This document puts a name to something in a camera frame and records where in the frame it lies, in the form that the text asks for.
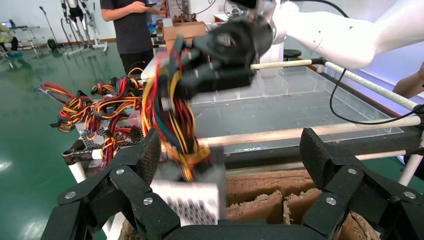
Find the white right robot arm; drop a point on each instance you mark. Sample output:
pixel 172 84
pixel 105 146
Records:
pixel 331 39

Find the small white frame cart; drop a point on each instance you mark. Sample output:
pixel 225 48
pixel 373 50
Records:
pixel 24 28

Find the black object on floor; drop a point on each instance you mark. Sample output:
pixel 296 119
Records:
pixel 51 43

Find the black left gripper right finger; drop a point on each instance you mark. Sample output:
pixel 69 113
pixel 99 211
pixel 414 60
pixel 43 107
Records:
pixel 338 185

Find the closed brown cardboard box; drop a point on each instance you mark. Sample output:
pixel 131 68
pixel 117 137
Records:
pixel 185 30

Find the standing person in black clothes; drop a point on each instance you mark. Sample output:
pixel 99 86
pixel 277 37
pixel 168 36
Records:
pixel 132 33

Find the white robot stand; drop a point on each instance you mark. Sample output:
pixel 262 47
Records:
pixel 75 10

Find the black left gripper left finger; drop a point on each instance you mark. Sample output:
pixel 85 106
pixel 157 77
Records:
pixel 132 188

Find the bare operator forearm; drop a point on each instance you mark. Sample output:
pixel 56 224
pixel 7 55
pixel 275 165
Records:
pixel 410 86

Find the open brown cardboard divider box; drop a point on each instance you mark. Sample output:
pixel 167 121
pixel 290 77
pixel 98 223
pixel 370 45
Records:
pixel 265 185

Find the black monitor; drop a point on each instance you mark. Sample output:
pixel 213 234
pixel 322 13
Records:
pixel 245 3

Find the clear acrylic divided tray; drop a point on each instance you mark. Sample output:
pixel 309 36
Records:
pixel 281 109

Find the seated person in yellow top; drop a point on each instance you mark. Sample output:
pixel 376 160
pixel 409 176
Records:
pixel 5 36

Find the wide silver perforated power supply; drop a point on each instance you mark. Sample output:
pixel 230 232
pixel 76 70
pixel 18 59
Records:
pixel 96 140

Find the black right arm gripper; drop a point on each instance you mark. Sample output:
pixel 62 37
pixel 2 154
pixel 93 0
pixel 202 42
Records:
pixel 235 43

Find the white column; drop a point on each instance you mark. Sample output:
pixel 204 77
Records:
pixel 273 54

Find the black round stool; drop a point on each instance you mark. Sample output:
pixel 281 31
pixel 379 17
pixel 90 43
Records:
pixel 292 53

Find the black microphone stand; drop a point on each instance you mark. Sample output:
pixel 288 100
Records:
pixel 40 8

